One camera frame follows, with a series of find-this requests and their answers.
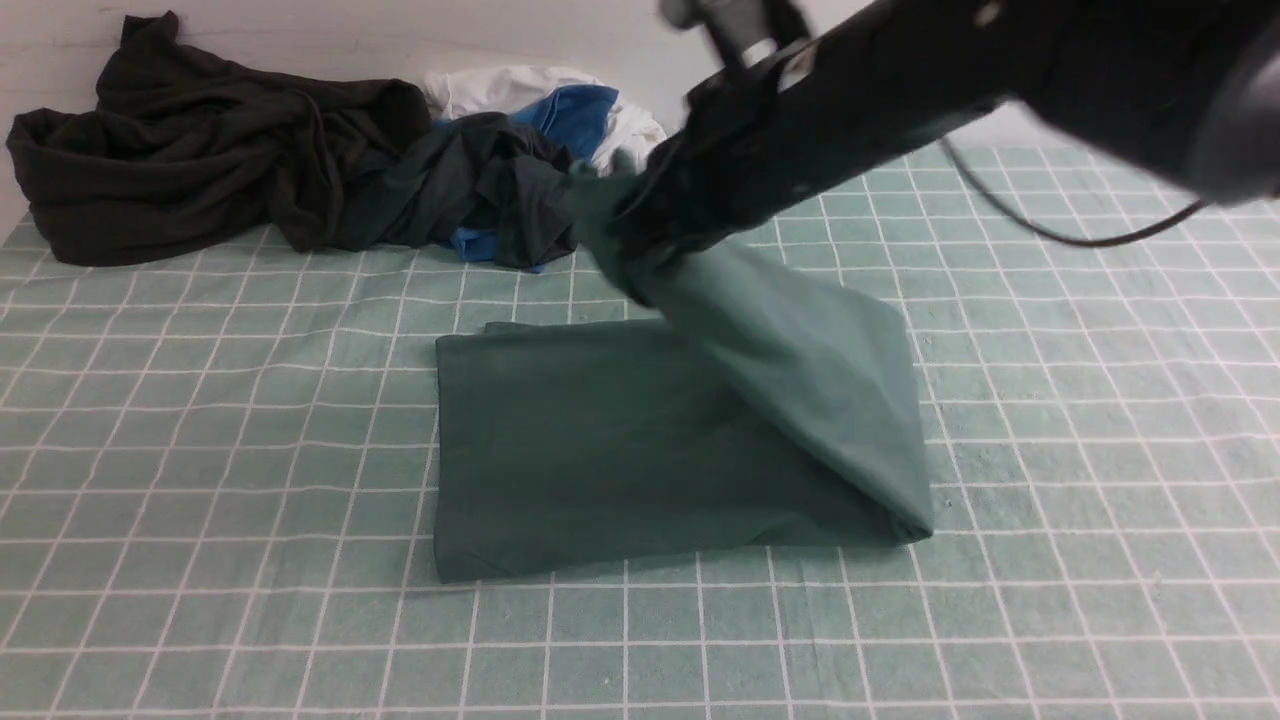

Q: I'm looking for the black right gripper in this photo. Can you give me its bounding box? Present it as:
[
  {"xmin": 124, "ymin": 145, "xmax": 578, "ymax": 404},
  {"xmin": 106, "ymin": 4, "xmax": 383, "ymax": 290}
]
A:
[{"xmin": 611, "ymin": 45, "xmax": 868, "ymax": 266}]

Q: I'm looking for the green long-sleeve top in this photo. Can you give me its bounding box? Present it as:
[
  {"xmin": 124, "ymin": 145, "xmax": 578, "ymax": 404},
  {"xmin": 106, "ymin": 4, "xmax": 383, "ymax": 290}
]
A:
[{"xmin": 431, "ymin": 158, "xmax": 936, "ymax": 584}]

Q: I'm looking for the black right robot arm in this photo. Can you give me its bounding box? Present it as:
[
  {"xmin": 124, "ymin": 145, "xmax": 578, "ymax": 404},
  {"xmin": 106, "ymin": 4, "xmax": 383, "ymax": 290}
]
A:
[{"xmin": 611, "ymin": 1, "xmax": 1279, "ymax": 261}]

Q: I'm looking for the blue crumpled garment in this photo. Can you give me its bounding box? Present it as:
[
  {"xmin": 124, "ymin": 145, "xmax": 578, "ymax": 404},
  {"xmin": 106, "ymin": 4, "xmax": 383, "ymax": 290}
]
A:
[{"xmin": 440, "ymin": 85, "xmax": 618, "ymax": 273}]

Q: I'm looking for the dark teal crumpled garment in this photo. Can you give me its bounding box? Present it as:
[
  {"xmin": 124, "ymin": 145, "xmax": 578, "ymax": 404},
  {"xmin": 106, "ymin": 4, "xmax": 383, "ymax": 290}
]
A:
[{"xmin": 326, "ymin": 113, "xmax": 577, "ymax": 270}]

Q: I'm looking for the white crumpled garment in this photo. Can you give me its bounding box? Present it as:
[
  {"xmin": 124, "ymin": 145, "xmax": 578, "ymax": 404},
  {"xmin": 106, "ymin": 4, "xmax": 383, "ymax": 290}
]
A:
[{"xmin": 422, "ymin": 65, "xmax": 667, "ymax": 174}]

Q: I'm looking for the black-brown crumpled garment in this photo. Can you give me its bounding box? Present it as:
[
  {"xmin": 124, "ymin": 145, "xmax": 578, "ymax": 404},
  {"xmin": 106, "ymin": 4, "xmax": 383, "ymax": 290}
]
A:
[{"xmin": 6, "ymin": 12, "xmax": 433, "ymax": 266}]

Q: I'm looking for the green checkered table cloth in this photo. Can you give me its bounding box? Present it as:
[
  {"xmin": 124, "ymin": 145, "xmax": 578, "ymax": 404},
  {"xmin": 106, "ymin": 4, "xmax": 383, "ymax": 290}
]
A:
[{"xmin": 1, "ymin": 151, "xmax": 1279, "ymax": 719}]

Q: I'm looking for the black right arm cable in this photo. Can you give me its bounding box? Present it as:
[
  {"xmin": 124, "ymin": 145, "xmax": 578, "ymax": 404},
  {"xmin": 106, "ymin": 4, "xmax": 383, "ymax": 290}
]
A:
[{"xmin": 934, "ymin": 135, "xmax": 1211, "ymax": 249}]

